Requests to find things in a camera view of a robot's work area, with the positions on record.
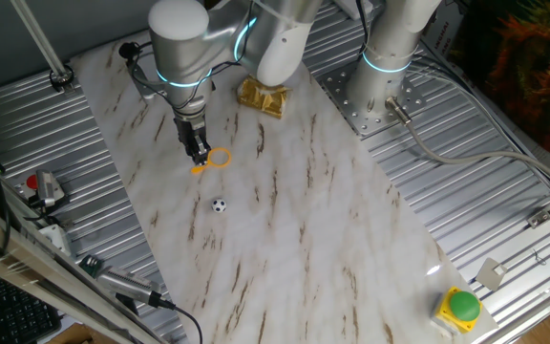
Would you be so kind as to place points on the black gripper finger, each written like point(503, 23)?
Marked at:
point(196, 154)
point(205, 149)

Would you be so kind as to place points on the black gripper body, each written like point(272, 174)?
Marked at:
point(189, 129)

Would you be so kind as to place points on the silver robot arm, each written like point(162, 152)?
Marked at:
point(179, 43)

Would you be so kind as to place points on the small soccer ball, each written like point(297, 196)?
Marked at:
point(218, 205)

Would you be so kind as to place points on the gold foil packet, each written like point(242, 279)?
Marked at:
point(263, 100)

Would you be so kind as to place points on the marble pattern mat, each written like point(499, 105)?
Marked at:
point(303, 239)

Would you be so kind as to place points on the light grey box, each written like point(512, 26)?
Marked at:
point(55, 236)

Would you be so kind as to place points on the red emergency stop box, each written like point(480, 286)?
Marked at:
point(31, 181)

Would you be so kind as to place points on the aluminium pole with foot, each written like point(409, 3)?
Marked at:
point(41, 43)

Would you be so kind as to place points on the black keyboard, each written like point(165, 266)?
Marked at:
point(12, 315)

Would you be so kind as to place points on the white printed carton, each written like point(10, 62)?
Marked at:
point(447, 33)

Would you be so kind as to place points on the yellow box green button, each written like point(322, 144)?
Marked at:
point(463, 306)

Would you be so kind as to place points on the small grey square plate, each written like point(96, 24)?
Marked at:
point(491, 274)

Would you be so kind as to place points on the orange green patterned cloth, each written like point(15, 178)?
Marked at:
point(533, 71)

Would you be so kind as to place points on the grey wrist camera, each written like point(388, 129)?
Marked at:
point(143, 86)

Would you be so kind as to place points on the ribbed silver camera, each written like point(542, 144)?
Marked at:
point(127, 284)

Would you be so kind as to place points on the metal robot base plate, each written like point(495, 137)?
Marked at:
point(351, 114)

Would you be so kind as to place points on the aluminium frame beam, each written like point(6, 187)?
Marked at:
point(27, 258)

